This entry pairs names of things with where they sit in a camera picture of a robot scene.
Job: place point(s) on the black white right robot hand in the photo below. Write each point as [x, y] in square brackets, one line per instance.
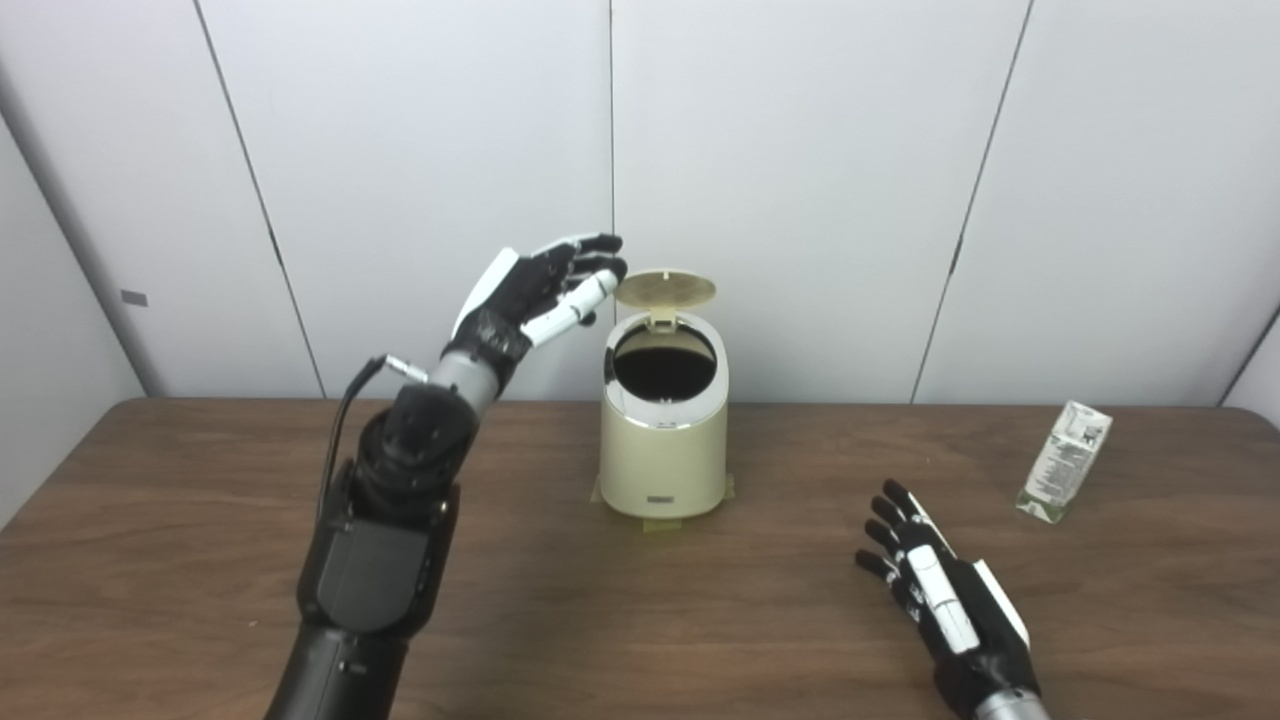
[960, 610]

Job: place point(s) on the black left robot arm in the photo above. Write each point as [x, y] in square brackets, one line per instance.
[385, 540]

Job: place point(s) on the cream round bin lid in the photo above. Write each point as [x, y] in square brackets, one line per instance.
[665, 288]

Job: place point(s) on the small grey wall tag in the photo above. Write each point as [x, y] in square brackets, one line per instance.
[134, 298]

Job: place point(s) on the white green milk carton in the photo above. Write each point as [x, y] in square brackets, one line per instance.
[1065, 462]

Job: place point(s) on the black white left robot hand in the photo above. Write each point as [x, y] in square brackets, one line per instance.
[510, 300]

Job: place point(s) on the cream-colored round bin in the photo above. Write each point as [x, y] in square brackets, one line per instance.
[663, 450]

